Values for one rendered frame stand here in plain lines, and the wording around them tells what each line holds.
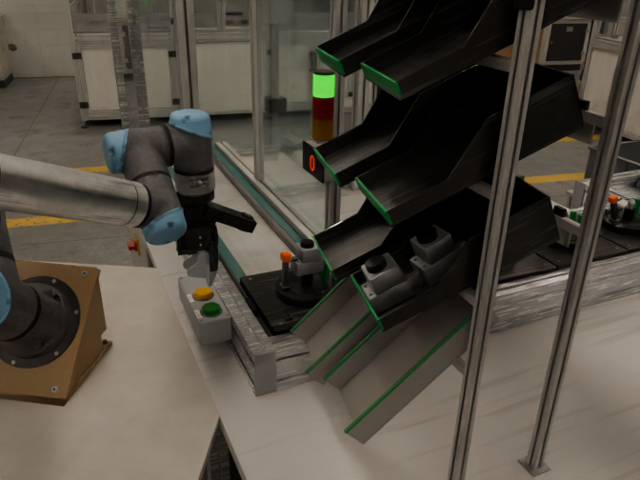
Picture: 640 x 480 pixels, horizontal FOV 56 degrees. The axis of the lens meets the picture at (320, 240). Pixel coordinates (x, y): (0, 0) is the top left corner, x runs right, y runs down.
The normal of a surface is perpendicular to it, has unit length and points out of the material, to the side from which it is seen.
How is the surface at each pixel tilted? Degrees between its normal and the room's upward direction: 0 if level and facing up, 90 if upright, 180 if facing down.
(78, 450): 0
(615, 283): 90
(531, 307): 90
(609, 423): 0
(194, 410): 0
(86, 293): 45
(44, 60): 90
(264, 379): 90
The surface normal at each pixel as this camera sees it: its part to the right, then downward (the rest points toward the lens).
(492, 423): 0.02, -0.90
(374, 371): -0.67, -0.58
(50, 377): -0.09, -0.34
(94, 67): 0.26, 0.42
